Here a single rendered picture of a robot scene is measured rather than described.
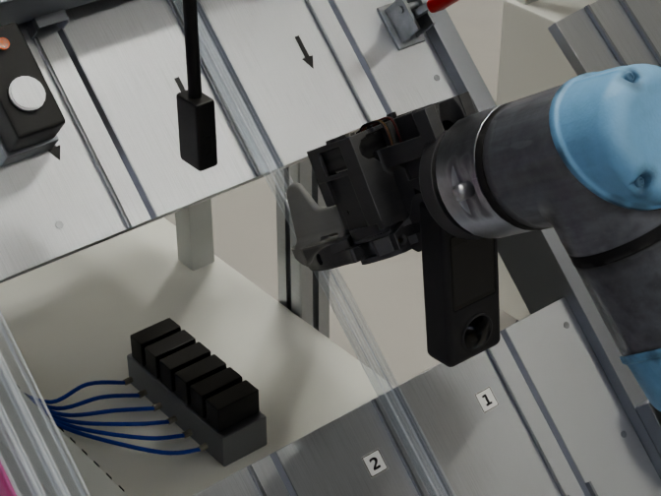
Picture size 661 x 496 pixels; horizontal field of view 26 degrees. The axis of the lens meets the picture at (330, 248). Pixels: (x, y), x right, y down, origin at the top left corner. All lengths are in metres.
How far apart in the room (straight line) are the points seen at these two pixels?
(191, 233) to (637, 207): 0.87
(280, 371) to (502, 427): 0.40
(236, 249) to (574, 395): 1.68
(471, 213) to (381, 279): 1.83
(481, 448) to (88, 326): 0.57
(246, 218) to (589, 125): 2.13
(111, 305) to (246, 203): 1.37
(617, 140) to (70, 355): 0.85
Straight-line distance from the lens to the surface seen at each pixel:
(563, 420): 1.11
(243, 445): 1.32
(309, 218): 0.97
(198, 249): 1.57
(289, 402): 1.39
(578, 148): 0.74
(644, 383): 0.81
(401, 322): 2.54
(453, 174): 0.82
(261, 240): 2.76
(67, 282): 1.58
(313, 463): 1.00
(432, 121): 0.85
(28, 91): 0.94
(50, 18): 1.01
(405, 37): 1.13
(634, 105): 0.74
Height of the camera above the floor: 1.50
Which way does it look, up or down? 33 degrees down
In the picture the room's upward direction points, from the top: straight up
